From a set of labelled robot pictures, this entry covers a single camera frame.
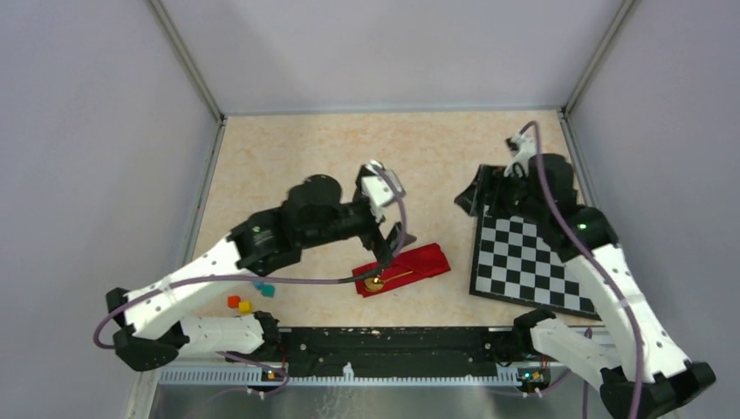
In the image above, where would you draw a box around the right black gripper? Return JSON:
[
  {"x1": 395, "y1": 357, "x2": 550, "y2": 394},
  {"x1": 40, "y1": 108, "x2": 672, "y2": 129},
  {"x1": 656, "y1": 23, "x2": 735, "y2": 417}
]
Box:
[{"x1": 454, "y1": 164, "x2": 546, "y2": 224}]

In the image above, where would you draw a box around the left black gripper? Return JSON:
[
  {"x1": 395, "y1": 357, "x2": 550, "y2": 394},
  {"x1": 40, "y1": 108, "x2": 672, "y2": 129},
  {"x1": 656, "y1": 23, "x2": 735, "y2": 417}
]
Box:
[{"x1": 301, "y1": 191, "x2": 416, "y2": 262}]

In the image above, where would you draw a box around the gold spoon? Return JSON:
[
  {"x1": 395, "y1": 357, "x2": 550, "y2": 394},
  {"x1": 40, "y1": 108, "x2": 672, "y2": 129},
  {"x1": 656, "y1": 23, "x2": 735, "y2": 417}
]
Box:
[{"x1": 362, "y1": 271, "x2": 413, "y2": 293}]

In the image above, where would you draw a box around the red cloth napkin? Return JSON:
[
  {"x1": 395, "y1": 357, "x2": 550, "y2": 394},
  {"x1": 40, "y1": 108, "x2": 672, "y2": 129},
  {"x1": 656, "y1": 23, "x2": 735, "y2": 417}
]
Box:
[{"x1": 354, "y1": 243, "x2": 451, "y2": 298}]

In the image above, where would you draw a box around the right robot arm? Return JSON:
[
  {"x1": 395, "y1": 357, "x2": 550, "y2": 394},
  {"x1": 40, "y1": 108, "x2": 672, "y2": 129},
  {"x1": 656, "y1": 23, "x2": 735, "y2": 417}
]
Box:
[{"x1": 455, "y1": 154, "x2": 716, "y2": 418}]

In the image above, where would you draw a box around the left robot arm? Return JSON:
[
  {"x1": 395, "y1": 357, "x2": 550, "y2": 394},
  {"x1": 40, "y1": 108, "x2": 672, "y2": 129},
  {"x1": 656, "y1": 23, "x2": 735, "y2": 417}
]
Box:
[{"x1": 106, "y1": 163, "x2": 408, "y2": 372}]

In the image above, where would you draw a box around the black white checkerboard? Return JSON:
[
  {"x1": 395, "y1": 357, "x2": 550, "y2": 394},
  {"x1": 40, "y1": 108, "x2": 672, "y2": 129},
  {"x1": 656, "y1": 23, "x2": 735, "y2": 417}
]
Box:
[{"x1": 469, "y1": 204, "x2": 600, "y2": 320}]

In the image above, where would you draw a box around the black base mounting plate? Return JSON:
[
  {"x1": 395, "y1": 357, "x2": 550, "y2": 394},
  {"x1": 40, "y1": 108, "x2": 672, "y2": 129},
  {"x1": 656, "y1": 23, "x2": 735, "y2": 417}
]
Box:
[{"x1": 268, "y1": 326, "x2": 535, "y2": 378}]

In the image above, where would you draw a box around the teal cube block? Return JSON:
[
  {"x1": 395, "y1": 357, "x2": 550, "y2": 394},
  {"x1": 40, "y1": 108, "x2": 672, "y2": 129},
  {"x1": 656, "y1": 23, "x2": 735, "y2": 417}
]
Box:
[{"x1": 260, "y1": 284, "x2": 276, "y2": 298}]

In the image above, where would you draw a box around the yellow cube block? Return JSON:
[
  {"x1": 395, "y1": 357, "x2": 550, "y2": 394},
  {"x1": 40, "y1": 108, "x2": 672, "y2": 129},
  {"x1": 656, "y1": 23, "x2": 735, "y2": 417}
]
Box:
[{"x1": 237, "y1": 300, "x2": 253, "y2": 315}]

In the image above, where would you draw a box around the orange round block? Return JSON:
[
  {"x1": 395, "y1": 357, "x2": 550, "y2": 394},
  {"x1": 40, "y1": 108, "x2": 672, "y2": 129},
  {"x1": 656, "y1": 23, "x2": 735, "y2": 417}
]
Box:
[{"x1": 227, "y1": 295, "x2": 242, "y2": 309}]

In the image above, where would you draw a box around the aluminium front rail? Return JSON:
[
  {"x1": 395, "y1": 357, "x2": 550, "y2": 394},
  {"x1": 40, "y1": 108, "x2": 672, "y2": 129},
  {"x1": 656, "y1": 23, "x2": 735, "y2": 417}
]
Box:
[{"x1": 155, "y1": 349, "x2": 569, "y2": 388}]

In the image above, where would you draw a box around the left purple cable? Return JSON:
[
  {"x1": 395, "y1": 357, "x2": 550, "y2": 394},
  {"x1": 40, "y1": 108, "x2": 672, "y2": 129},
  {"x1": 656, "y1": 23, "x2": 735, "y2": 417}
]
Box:
[{"x1": 93, "y1": 162, "x2": 408, "y2": 400}]

